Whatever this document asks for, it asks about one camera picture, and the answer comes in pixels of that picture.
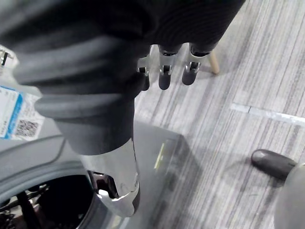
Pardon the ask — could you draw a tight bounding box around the grey washing machine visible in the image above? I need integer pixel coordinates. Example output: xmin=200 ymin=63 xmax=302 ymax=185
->
xmin=0 ymin=45 xmax=191 ymax=229

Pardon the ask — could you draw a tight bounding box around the dark robot foot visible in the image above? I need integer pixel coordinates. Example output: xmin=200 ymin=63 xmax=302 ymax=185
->
xmin=251 ymin=149 xmax=298 ymax=182

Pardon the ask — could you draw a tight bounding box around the wooden furniture leg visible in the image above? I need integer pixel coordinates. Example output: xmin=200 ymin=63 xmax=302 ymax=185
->
xmin=209 ymin=51 xmax=220 ymax=75

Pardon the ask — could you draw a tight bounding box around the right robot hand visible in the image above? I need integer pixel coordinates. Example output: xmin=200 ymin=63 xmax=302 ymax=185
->
xmin=0 ymin=0 xmax=246 ymax=218

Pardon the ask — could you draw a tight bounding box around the white floor tape strip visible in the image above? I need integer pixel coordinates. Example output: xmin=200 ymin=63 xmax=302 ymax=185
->
xmin=230 ymin=102 xmax=305 ymax=127

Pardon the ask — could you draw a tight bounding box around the yellow strip sticker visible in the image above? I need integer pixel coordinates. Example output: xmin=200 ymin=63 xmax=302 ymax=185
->
xmin=153 ymin=142 xmax=165 ymax=170

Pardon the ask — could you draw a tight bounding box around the blue white label sticker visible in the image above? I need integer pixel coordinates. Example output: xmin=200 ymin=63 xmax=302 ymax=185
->
xmin=0 ymin=85 xmax=45 ymax=140

